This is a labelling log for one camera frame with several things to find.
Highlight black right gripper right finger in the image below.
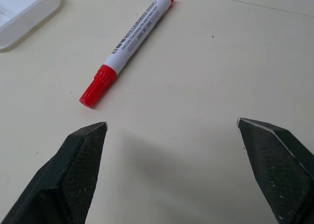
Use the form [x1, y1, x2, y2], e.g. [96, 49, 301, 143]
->
[236, 117, 314, 224]

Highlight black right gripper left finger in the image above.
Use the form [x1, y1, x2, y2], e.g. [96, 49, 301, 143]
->
[0, 122, 109, 224]

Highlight white plastic tray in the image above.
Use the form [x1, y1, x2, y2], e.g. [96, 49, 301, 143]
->
[0, 0, 61, 50]

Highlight red whiteboard marker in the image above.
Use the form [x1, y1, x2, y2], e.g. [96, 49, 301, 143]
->
[78, 0, 176, 109]

